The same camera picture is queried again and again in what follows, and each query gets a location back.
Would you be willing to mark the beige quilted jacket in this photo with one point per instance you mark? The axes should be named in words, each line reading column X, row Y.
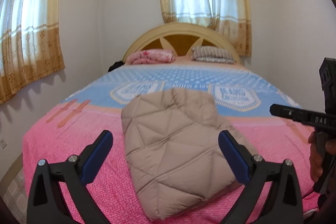
column 172, row 151

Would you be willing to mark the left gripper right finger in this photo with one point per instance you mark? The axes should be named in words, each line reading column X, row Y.
column 284, row 201

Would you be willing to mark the cream wooden headboard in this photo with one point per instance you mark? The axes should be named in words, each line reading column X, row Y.
column 180, row 38

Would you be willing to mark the white wall socket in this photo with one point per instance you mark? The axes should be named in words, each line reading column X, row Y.
column 3, row 143

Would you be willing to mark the black item beside bed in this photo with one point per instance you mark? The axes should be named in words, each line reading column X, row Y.
column 115, row 66

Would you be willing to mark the person's right hand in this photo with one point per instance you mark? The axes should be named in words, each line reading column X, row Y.
column 315, row 158

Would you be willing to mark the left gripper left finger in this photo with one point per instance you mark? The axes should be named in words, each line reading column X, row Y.
column 46, row 202

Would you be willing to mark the pink folded blanket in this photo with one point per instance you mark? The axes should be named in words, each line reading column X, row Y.
column 154, row 56

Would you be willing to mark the striped grey pillow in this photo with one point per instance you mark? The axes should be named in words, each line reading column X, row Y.
column 212, row 54

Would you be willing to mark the left window curtain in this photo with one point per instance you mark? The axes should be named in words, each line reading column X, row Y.
column 30, row 43

